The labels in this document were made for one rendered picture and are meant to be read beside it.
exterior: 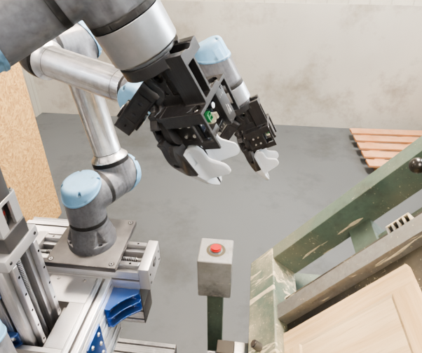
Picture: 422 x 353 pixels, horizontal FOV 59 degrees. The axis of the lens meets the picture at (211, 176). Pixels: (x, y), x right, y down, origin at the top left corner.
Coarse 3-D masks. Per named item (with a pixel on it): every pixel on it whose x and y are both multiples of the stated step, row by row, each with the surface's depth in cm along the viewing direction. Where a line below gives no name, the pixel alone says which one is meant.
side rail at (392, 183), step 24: (384, 168) 111; (408, 168) 106; (360, 192) 113; (384, 192) 111; (408, 192) 110; (336, 216) 118; (360, 216) 117; (288, 240) 129; (312, 240) 124; (336, 240) 123; (288, 264) 131
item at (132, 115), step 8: (144, 88) 41; (136, 96) 42; (144, 96) 42; (152, 96) 41; (128, 104) 44; (136, 104) 44; (144, 104) 43; (152, 104) 43; (120, 112) 48; (128, 112) 46; (136, 112) 45; (144, 112) 44; (120, 120) 48; (128, 120) 47; (136, 120) 46; (144, 120) 50; (120, 128) 49; (128, 128) 48; (136, 128) 50
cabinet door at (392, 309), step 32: (384, 288) 89; (416, 288) 82; (320, 320) 99; (352, 320) 92; (384, 320) 84; (416, 320) 78; (288, 352) 102; (320, 352) 93; (352, 352) 86; (384, 352) 80; (416, 352) 74
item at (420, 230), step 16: (416, 224) 90; (384, 240) 95; (400, 240) 91; (416, 240) 89; (368, 256) 96; (384, 256) 93; (400, 256) 93; (336, 272) 102; (352, 272) 98; (368, 272) 97; (304, 288) 109; (320, 288) 104; (336, 288) 101; (288, 304) 111; (304, 304) 106; (320, 304) 105; (288, 320) 111
